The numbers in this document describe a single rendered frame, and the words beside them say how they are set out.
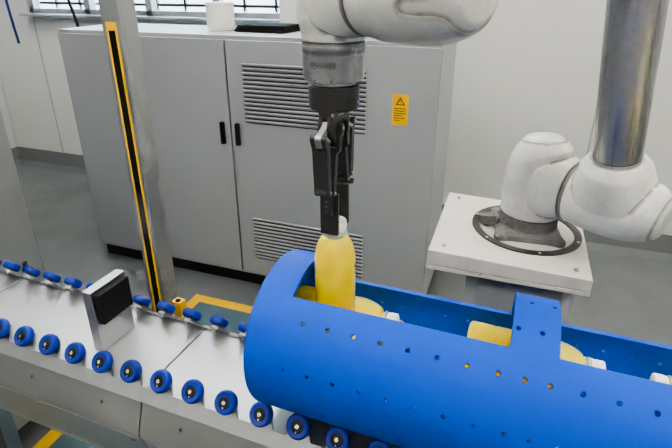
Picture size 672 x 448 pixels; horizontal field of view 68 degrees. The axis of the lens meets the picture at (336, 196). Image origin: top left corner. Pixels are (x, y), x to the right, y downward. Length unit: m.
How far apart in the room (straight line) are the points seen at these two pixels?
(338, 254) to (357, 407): 0.23
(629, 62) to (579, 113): 2.50
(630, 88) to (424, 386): 0.70
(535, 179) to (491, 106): 2.27
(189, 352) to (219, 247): 1.91
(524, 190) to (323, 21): 0.84
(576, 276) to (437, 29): 0.89
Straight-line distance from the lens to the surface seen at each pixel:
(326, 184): 0.73
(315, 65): 0.71
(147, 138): 1.44
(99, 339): 1.26
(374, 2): 0.59
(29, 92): 5.67
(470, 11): 0.56
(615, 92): 1.15
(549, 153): 1.35
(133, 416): 1.19
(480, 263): 1.31
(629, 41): 1.11
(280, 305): 0.84
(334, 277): 0.83
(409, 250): 2.60
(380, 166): 2.45
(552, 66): 3.55
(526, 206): 1.39
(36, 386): 1.36
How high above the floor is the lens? 1.69
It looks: 23 degrees down
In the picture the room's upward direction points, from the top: straight up
